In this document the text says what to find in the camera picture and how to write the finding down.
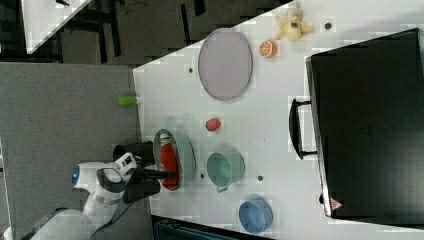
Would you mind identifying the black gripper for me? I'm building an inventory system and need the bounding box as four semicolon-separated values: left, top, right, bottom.
128;167;179;186

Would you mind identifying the red ketchup bottle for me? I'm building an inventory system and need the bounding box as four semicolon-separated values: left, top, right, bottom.
160;133;180;191

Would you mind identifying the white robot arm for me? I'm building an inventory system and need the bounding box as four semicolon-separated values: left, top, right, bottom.
21;158;137;240

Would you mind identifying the green oval strainer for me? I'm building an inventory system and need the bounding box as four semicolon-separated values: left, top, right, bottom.
153;129;196;190

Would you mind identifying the lower black cylinder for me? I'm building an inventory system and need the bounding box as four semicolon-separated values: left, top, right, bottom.
122;179;161;204

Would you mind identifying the black cylinder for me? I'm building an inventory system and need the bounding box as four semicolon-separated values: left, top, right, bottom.
113;141;155;167
122;179;161;204

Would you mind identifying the upper black cylinder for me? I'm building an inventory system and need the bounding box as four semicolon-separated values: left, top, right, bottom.
113;141;155;167

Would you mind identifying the green marker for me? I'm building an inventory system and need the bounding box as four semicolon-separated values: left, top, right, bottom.
118;96;143;106

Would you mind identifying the red strawberry toy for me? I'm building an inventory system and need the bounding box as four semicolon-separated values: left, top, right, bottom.
205;118;221;132

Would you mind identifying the blue bowl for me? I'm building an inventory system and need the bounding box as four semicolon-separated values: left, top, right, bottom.
239;198;273;234

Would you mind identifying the grey round plate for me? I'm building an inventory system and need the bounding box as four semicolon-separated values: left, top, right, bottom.
198;28;253;101

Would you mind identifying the orange slice toy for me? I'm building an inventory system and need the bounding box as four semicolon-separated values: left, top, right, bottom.
259;40;278;58

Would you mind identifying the white side table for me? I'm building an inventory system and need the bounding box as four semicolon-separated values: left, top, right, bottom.
20;0;93;54

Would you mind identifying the yellow plush toy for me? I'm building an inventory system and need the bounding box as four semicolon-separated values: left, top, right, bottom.
275;2;315;41

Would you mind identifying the black toaster oven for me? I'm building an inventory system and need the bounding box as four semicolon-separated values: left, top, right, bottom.
305;28;424;229

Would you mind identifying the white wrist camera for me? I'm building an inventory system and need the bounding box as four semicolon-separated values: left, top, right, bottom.
114;152;137;182

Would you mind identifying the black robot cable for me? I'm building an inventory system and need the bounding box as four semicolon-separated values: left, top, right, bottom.
89;201;134;238

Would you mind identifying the green cup with handle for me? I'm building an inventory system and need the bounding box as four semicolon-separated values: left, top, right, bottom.
207;151;246;193

